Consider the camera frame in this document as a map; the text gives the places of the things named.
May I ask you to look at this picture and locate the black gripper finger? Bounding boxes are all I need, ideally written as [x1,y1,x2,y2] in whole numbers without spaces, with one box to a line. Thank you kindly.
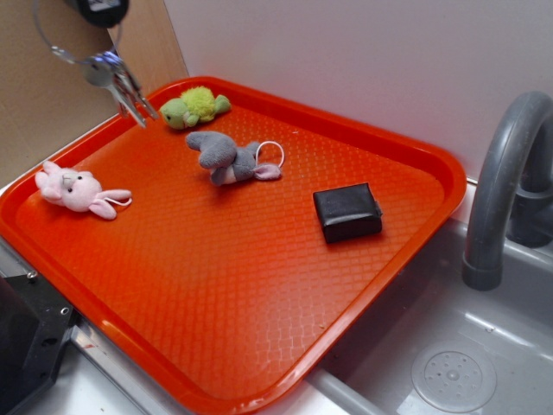
[67,0,130,29]

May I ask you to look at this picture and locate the silver keys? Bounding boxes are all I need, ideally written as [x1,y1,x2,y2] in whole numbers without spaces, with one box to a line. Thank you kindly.
[31,1,159,128]

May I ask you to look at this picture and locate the light wooden board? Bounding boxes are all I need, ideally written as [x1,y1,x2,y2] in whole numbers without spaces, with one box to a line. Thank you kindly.
[118,0,188,95]

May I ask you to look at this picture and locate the green plush turtle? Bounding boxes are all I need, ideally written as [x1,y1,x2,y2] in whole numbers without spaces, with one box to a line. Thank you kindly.
[160,86,232,131]

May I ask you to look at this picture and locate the pink plush bunny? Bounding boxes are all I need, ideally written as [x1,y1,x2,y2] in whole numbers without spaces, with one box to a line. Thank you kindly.
[35,161,132,220]

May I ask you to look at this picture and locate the grey plush elephant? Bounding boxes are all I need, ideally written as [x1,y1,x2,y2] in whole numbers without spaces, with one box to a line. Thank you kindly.
[186,131,285,187]

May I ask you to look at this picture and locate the orange plastic tray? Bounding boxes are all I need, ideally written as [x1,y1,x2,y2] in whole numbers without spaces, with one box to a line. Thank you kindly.
[1,77,466,414]

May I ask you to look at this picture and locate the black leather wallet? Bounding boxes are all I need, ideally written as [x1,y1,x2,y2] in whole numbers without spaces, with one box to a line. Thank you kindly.
[313,182,383,244]

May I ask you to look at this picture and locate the grey plastic faucet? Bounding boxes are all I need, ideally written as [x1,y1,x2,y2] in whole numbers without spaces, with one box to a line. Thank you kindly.
[462,91,552,291]

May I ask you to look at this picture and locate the grey plastic sink basin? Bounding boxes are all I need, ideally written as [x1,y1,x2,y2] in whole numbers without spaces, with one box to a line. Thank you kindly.
[308,220,552,414]

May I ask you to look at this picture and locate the black metal bracket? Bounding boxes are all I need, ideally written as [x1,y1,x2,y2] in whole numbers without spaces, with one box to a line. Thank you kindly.
[1,271,77,414]

